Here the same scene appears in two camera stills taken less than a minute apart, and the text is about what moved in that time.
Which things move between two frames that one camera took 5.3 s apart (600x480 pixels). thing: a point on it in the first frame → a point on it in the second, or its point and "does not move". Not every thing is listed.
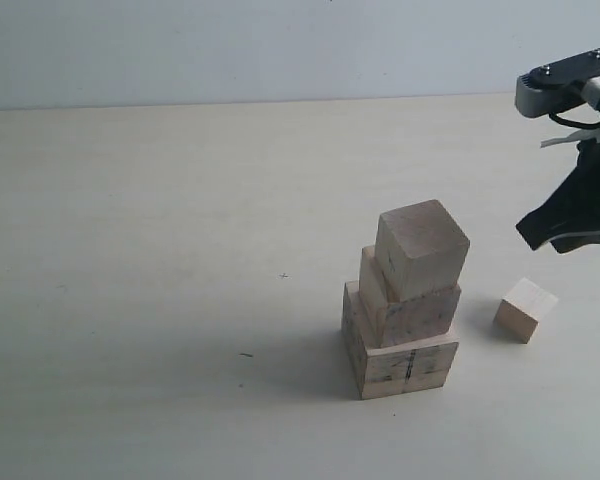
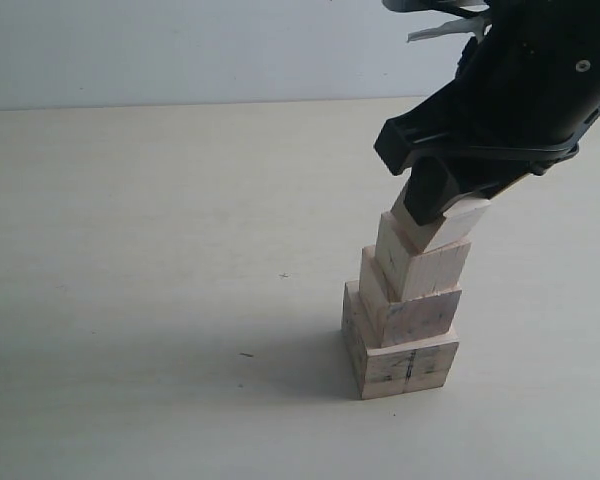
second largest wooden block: [389, 321] does not move
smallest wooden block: [520, 312] → [459, 222]
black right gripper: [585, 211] → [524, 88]
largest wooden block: [408, 367] does not move
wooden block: [421, 248] does not move
